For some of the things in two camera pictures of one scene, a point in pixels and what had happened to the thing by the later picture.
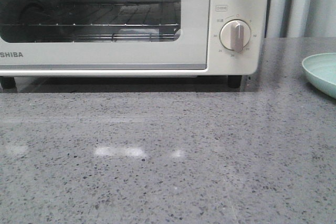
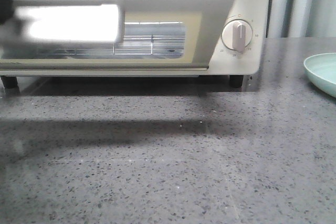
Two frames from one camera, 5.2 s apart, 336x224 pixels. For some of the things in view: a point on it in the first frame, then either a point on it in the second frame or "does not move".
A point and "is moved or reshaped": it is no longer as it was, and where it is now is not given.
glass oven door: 52,21 is moved or reshaped
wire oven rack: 140,14 -> 132,45
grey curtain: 301,4 does not move
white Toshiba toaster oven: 132,24 does not move
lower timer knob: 235,34 does not move
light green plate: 320,71 does not move
